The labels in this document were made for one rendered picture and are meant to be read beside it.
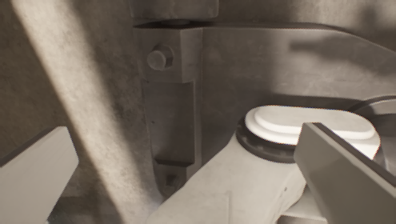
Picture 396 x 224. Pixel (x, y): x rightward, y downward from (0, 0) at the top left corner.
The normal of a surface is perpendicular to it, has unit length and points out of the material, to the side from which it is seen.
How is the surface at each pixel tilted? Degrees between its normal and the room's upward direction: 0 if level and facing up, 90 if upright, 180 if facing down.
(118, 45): 0
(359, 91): 0
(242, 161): 90
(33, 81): 0
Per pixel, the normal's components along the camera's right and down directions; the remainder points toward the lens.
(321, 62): -0.17, 0.47
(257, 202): 0.00, -0.88
